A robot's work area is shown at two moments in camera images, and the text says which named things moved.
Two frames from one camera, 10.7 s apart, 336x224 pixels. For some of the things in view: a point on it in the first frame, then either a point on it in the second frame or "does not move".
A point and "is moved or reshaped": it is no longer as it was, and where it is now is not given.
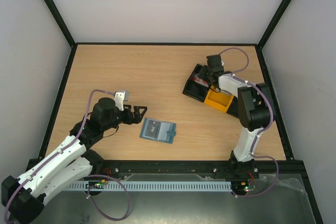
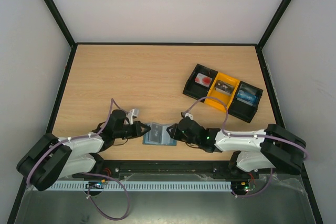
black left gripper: x=137 y=118 to x=137 y=130
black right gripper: x=205 y=73 to x=177 y=131
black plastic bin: x=195 y=89 does not move
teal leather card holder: x=155 y=130 is moved or reshaped
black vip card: x=151 y=128 is moved or reshaped
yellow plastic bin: x=220 y=100 does not move
